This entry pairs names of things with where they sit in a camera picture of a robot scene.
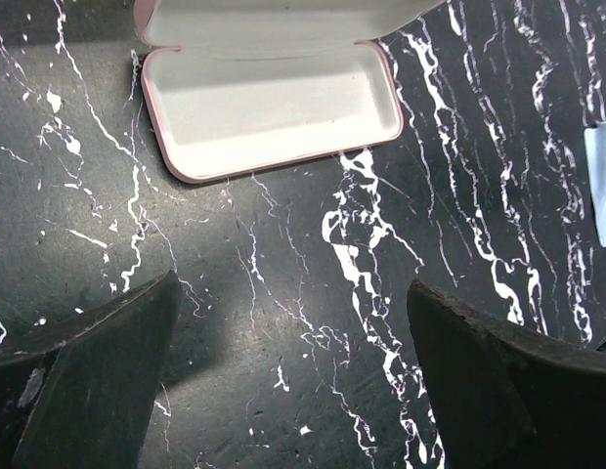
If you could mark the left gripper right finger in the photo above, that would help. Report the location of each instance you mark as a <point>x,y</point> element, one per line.
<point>503,395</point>

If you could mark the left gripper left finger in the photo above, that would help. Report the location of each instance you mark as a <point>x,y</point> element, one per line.
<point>80,393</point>

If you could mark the pink glasses case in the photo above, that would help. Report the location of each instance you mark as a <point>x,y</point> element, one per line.
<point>233,87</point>

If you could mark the blue cleaning cloth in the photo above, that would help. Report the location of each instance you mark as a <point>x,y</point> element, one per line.
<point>595,147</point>

